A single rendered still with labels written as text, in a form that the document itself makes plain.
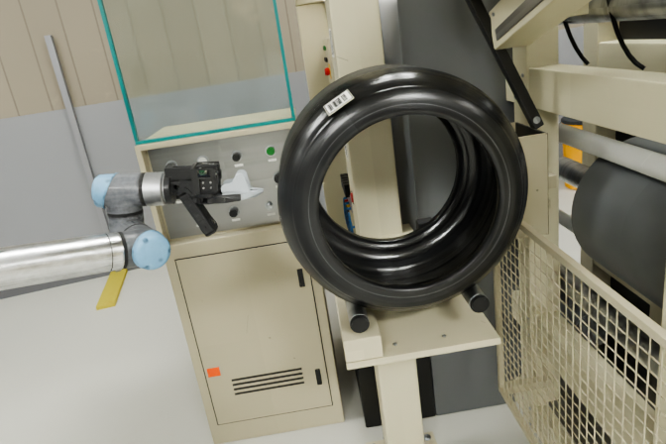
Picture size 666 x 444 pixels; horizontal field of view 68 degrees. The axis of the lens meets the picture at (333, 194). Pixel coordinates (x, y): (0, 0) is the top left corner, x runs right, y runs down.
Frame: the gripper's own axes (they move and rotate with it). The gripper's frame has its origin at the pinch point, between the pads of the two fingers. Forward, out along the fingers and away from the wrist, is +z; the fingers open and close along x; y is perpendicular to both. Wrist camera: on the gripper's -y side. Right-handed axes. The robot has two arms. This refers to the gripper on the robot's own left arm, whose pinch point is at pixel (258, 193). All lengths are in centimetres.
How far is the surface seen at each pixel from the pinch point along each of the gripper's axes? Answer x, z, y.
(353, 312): -8.5, 20.7, -26.9
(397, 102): -11.7, 29.4, 21.2
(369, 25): 26, 29, 37
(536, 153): 19, 75, 3
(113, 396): 103, -85, -133
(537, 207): 19, 77, -13
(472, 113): -11.6, 44.6, 18.6
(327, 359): 60, 18, -88
